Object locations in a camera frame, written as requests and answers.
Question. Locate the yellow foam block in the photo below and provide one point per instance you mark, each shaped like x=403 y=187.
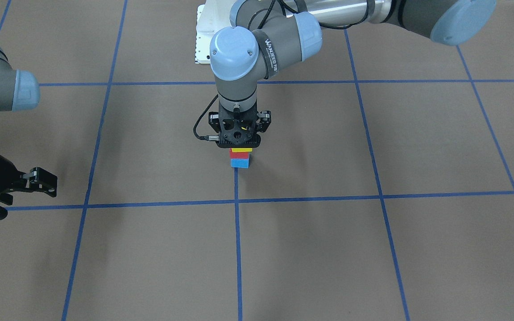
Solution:
x=241 y=150

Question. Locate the blue foam block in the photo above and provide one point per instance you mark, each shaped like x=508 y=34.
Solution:
x=240 y=163

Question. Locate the brown paper table cover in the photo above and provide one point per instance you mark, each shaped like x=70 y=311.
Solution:
x=382 y=191

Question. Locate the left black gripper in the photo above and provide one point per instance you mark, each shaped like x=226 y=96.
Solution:
x=264 y=121

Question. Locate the red foam block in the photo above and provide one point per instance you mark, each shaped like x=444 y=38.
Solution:
x=239 y=155

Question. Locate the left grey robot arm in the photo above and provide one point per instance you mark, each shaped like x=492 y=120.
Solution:
x=266 y=36

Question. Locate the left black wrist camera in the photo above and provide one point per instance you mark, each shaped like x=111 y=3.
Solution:
x=238 y=134

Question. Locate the white pedestal base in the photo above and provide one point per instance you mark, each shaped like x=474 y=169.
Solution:
x=212 y=16

